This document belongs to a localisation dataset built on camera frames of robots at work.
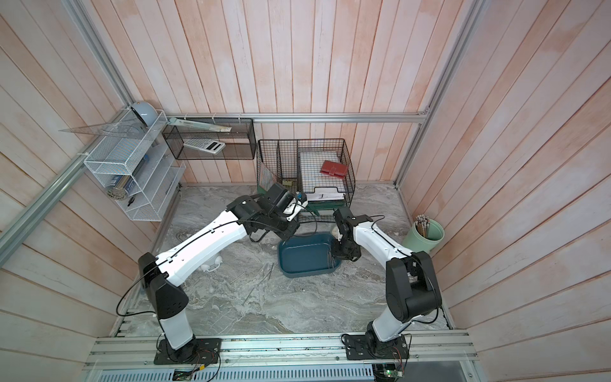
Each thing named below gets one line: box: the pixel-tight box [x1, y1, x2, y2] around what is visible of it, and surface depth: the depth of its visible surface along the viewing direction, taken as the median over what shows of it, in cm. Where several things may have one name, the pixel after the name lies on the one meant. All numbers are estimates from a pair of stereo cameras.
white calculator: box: [182, 138, 226, 156], surface depth 100 cm
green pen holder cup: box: [402, 219, 445, 253], surface depth 87 cm
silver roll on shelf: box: [106, 175, 132, 200], surface depth 78 cm
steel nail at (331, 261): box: [326, 251, 336, 269], surface depth 94 cm
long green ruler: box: [167, 117, 233, 133], surface depth 93 cm
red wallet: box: [319, 159, 349, 180], surface depth 97 cm
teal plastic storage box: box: [277, 232, 342, 279], surface depth 95 cm
